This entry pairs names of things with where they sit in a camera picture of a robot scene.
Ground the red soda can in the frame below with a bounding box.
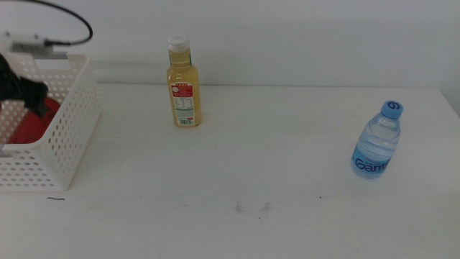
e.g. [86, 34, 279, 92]
[6, 96, 62, 145]

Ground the yellow juice bottle white cap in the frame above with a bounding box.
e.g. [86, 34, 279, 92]
[165, 34, 202, 127]

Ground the black left camera cable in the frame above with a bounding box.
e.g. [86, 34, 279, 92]
[21, 0, 93, 47]

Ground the clear water bottle blue label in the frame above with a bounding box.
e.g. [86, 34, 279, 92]
[350, 100, 404, 180]

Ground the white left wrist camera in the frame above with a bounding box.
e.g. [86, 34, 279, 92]
[0, 31, 55, 60]

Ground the white perforated plastic basket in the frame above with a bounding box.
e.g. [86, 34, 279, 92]
[0, 51, 103, 192]

